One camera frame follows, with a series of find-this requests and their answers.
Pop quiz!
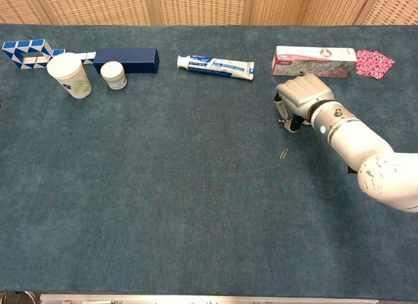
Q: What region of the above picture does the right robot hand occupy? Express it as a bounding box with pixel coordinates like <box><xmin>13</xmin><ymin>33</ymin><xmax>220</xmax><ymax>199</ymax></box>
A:
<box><xmin>273</xmin><ymin>73</ymin><xmax>335</xmax><ymax>134</ymax></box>

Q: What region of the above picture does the small metal chain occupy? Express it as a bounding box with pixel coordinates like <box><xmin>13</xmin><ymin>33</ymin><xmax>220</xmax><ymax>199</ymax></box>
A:
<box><xmin>278</xmin><ymin>118</ymin><xmax>313</xmax><ymax>126</ymax></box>

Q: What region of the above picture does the pink white toothpaste carton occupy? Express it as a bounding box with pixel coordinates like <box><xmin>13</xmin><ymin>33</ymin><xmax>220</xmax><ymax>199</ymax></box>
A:
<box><xmin>271</xmin><ymin>45</ymin><xmax>357</xmax><ymax>79</ymax></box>

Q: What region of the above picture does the red white patterned cloth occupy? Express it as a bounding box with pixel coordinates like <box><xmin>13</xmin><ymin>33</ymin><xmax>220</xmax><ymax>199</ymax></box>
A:
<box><xmin>355</xmin><ymin>49</ymin><xmax>396</xmax><ymax>80</ymax></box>

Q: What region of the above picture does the blue white toothpaste tube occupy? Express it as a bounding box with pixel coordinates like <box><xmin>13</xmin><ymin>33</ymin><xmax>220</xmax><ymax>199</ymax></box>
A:
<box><xmin>176</xmin><ymin>54</ymin><xmax>255</xmax><ymax>82</ymax></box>

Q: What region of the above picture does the woven bamboo folding screen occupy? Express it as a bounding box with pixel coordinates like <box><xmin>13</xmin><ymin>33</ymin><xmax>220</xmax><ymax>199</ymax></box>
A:
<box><xmin>0</xmin><ymin>0</ymin><xmax>418</xmax><ymax>26</ymax></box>

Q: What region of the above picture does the dark blue rectangular box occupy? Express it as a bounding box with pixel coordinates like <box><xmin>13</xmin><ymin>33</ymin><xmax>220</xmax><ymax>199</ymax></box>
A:
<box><xmin>93</xmin><ymin>48</ymin><xmax>161</xmax><ymax>75</ymax></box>

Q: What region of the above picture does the small white jar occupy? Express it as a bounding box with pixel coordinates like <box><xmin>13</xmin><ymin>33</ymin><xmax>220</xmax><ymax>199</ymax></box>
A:
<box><xmin>99</xmin><ymin>61</ymin><xmax>128</xmax><ymax>91</ymax></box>

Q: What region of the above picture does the large white paper cup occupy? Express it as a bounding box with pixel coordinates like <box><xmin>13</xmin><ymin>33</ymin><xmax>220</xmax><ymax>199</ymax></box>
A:
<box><xmin>46</xmin><ymin>52</ymin><xmax>93</xmax><ymax>100</ymax></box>

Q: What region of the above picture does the blue white snake puzzle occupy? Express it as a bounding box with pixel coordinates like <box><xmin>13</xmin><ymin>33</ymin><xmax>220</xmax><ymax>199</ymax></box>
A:
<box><xmin>1</xmin><ymin>39</ymin><xmax>98</xmax><ymax>70</ymax></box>

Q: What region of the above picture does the aluminium table edge rail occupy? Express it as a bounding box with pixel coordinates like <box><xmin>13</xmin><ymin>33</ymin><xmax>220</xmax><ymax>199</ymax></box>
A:
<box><xmin>39</xmin><ymin>293</ymin><xmax>379</xmax><ymax>304</ymax></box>

